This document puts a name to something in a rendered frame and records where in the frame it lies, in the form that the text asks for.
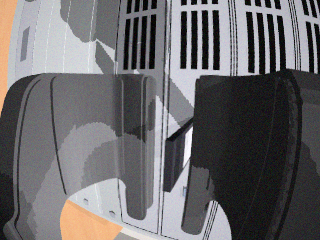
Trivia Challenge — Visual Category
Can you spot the grey server rack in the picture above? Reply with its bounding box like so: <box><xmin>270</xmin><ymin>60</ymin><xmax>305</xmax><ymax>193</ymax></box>
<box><xmin>7</xmin><ymin>0</ymin><xmax>320</xmax><ymax>240</ymax></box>

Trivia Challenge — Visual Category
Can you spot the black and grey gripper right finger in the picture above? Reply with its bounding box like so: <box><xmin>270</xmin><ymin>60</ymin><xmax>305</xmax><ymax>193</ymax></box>
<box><xmin>181</xmin><ymin>68</ymin><xmax>320</xmax><ymax>240</ymax></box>

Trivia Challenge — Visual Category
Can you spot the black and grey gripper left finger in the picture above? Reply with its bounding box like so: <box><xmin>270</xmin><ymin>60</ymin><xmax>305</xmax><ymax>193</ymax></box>
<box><xmin>0</xmin><ymin>73</ymin><xmax>156</xmax><ymax>240</ymax></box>

